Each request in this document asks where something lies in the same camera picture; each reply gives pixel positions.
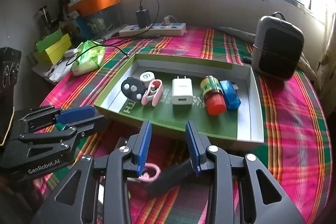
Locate pink white clip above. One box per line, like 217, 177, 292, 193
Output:
138, 162, 161, 183
141, 79, 163, 107

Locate black power bank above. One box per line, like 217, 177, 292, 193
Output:
145, 159, 194, 198

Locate green grey cardboard box tray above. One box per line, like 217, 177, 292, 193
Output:
94, 53, 264, 151

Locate brown jar red lid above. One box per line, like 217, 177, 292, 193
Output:
200, 76, 227, 115

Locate black round three-button remote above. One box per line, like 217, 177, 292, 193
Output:
121, 77, 147, 103

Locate white usb charger block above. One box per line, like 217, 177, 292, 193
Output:
171, 77, 194, 105

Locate blue transparent usb tester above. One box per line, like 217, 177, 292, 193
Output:
219, 80, 241, 110

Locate white round cap device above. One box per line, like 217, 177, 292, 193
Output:
139, 71, 155, 88

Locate black bar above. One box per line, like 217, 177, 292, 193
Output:
114, 137, 128, 150

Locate green wet wipes pack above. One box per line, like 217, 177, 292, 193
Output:
71, 40, 105, 76

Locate plaid pink green tablecloth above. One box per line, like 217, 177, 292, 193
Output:
43, 27, 335, 223

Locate yellow green boxes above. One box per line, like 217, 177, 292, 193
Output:
33, 30, 72, 65

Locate orange storage bin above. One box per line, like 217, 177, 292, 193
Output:
68, 0, 121, 17

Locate black plugged charger adapter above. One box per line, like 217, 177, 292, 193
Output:
136, 9, 151, 28

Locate white power strip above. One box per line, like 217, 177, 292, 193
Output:
119, 23, 186, 37

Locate grey black fan heater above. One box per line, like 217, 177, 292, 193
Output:
252, 11, 304, 81

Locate cream patterned curtain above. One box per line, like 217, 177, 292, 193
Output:
317, 14, 336, 118

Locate black charger cable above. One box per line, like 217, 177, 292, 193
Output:
65, 0, 160, 67

